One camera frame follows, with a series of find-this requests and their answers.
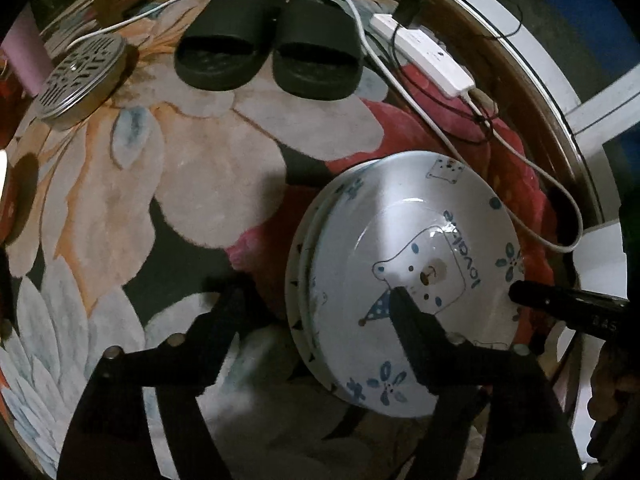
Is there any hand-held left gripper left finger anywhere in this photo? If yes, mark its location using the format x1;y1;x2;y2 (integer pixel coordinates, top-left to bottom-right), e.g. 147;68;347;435
56;280;271;480

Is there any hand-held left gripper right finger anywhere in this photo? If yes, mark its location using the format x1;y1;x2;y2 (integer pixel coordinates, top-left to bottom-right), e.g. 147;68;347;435
389;285;586;480

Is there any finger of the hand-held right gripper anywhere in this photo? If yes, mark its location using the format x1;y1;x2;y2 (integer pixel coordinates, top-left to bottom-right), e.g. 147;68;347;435
509;280;631;319

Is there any leaf pattern plate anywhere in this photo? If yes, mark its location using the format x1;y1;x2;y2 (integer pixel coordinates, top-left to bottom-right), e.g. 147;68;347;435
285;195;351;401

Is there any bear print plate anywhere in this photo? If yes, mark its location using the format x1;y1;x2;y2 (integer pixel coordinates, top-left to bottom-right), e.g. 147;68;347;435
307;152;526;418
295;180;361;401

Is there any white box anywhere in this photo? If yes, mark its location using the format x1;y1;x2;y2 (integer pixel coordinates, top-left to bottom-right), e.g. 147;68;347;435
570;220;640;301

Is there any white power strip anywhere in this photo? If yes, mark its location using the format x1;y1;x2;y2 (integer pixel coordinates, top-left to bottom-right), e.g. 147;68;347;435
370;12;476;96

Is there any round metal tin perforated lid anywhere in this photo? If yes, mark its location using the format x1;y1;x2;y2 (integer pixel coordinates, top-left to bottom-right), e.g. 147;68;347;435
36;35;128;126

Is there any black slipper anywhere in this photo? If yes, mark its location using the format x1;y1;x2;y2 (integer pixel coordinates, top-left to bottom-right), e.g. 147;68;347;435
272;0;363;101
175;0;281;91

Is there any pink thermos bottle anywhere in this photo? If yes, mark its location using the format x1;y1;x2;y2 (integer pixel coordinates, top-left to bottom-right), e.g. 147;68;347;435
0;2;53;98

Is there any white cable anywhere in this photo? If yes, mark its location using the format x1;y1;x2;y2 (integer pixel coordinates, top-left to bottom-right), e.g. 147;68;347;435
70;0;585;253

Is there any white door frame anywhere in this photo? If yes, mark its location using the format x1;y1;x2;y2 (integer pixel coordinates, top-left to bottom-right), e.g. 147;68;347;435
405;0;640;141

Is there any thin black cable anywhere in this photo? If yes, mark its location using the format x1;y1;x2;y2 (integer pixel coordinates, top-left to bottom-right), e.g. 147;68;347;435
390;0;526;131

